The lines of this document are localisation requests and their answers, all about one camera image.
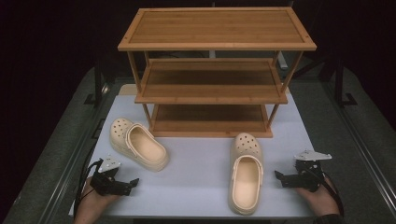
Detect person's right hand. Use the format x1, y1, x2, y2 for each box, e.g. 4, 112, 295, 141
294, 176, 341, 217

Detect person's left hand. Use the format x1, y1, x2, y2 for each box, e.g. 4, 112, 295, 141
73, 176, 123, 224

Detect tan wooden board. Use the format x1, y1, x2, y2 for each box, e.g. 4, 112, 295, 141
118, 83, 139, 96

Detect white metal leg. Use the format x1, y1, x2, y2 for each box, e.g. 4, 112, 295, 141
277, 50, 290, 70

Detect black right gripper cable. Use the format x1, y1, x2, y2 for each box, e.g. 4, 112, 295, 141
306, 167, 346, 217

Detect three-tier wooden shoe rack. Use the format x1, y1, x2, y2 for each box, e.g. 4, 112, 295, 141
117, 7, 318, 139

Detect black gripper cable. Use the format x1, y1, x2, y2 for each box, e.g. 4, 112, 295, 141
306, 167, 346, 217
74, 158, 105, 217

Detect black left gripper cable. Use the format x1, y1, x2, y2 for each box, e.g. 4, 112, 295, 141
74, 158, 105, 217

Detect black metal stand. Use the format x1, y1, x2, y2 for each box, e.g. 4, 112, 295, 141
83, 57, 110, 109
333, 57, 359, 109

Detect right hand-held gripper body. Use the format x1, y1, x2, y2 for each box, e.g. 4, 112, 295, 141
293, 149, 332, 193

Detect beige foam clog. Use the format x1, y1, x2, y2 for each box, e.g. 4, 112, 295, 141
109, 117, 171, 173
228, 133, 265, 217

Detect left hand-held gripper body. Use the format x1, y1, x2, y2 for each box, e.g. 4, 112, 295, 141
89, 154, 132, 197

